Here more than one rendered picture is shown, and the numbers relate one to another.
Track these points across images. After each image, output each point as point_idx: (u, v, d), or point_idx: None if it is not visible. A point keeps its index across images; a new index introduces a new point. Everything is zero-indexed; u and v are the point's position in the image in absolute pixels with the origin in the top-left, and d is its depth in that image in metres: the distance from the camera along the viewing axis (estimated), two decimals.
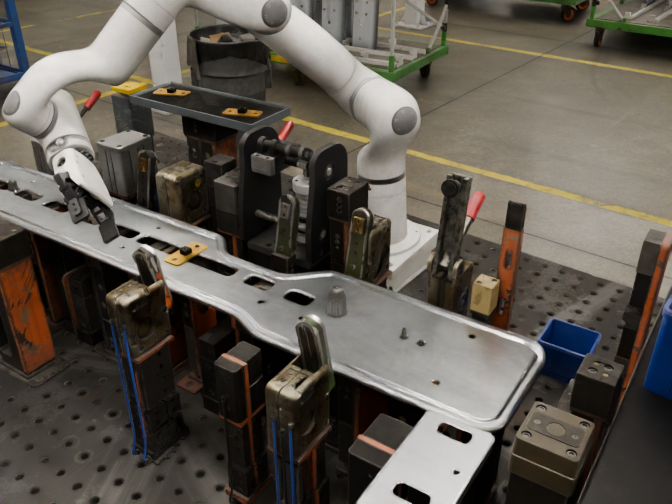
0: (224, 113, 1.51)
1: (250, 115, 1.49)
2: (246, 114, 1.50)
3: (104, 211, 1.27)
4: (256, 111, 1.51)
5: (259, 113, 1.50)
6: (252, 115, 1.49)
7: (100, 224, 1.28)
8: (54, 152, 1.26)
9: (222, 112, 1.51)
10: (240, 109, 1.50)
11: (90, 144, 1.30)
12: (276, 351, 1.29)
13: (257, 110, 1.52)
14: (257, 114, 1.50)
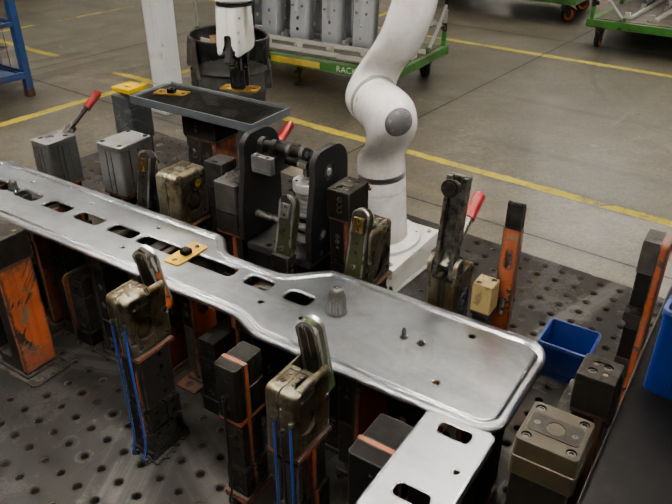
0: (222, 88, 1.48)
1: (248, 90, 1.46)
2: (244, 89, 1.47)
3: (231, 57, 1.44)
4: (254, 86, 1.49)
5: (257, 88, 1.47)
6: (250, 90, 1.46)
7: (241, 66, 1.44)
8: None
9: (219, 87, 1.48)
10: None
11: None
12: (276, 351, 1.29)
13: (256, 86, 1.49)
14: (255, 89, 1.47)
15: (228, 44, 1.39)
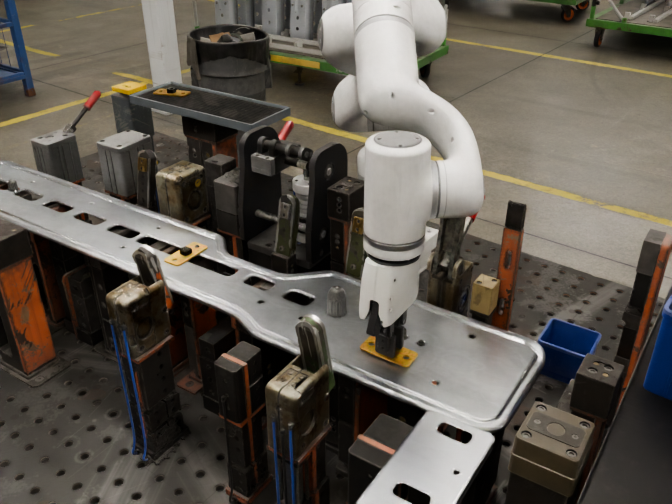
0: (363, 347, 1.05)
1: (398, 361, 1.02)
2: (392, 358, 1.03)
3: None
4: (409, 352, 1.04)
5: (411, 359, 1.02)
6: (401, 362, 1.02)
7: (392, 330, 1.00)
8: None
9: (360, 346, 1.05)
10: None
11: None
12: (276, 351, 1.29)
13: (411, 350, 1.04)
14: (408, 360, 1.02)
15: (375, 310, 0.96)
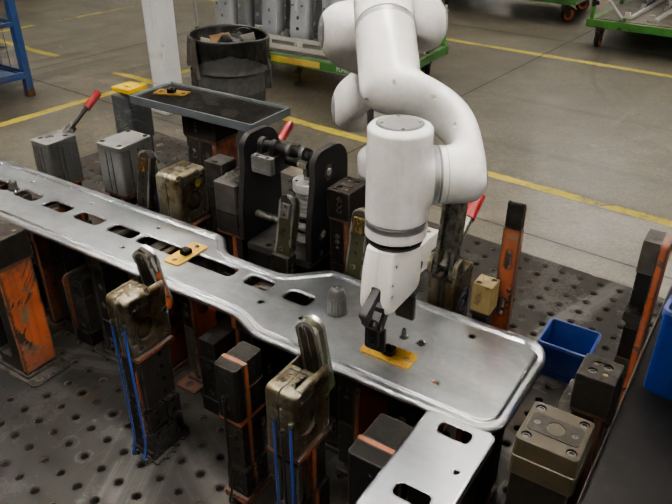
0: (363, 349, 1.05)
1: (398, 363, 1.02)
2: (392, 360, 1.03)
3: (373, 311, 0.97)
4: (409, 354, 1.04)
5: (411, 361, 1.02)
6: (401, 364, 1.02)
7: (382, 326, 0.96)
8: None
9: (360, 348, 1.05)
10: (386, 350, 1.03)
11: None
12: (276, 351, 1.29)
13: (411, 352, 1.04)
14: (409, 362, 1.02)
15: (374, 293, 0.93)
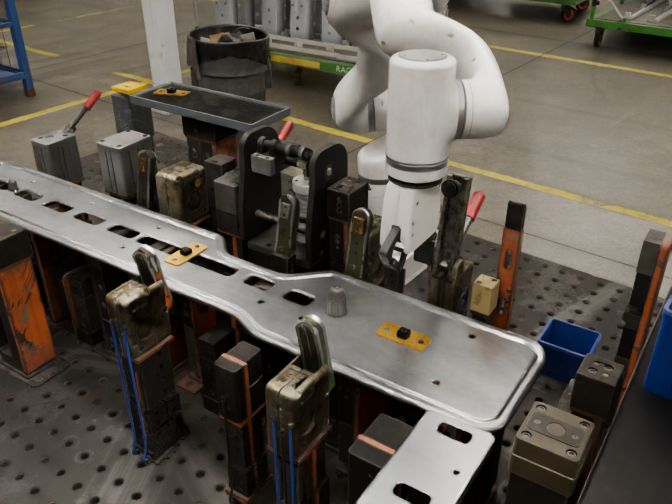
0: (379, 332, 1.09)
1: (412, 346, 1.06)
2: (407, 343, 1.06)
3: (393, 251, 0.97)
4: (423, 337, 1.07)
5: (425, 344, 1.06)
6: (415, 346, 1.06)
7: (401, 266, 0.96)
8: None
9: (376, 331, 1.09)
10: (401, 333, 1.07)
11: None
12: (276, 351, 1.29)
13: (425, 335, 1.08)
14: (423, 345, 1.06)
15: (394, 231, 0.93)
